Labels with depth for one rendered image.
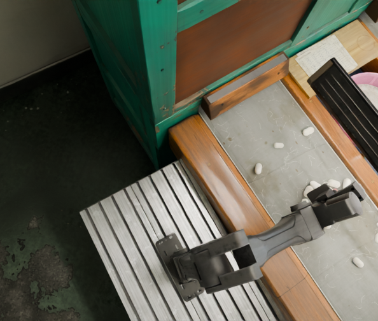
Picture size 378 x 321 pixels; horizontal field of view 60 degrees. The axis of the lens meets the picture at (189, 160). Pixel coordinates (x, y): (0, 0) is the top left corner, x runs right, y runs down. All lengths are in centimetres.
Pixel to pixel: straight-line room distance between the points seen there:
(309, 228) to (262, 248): 16
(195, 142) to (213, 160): 8
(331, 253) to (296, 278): 14
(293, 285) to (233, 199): 29
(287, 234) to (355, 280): 45
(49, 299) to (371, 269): 140
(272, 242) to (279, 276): 34
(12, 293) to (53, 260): 23
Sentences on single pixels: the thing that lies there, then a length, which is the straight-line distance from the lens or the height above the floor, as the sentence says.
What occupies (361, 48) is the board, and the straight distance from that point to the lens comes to 132.
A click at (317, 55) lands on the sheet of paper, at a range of 123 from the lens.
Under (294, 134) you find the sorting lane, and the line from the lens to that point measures 113.
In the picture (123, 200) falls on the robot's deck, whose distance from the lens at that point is 109.
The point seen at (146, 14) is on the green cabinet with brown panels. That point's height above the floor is 130.
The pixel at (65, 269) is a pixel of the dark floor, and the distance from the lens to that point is 181.
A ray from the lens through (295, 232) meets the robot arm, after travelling 74.
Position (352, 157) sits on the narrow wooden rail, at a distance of 115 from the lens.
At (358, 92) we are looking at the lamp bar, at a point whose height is 111.
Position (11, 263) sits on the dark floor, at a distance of 190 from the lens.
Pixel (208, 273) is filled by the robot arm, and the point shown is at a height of 108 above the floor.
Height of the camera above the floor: 174
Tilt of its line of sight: 75 degrees down
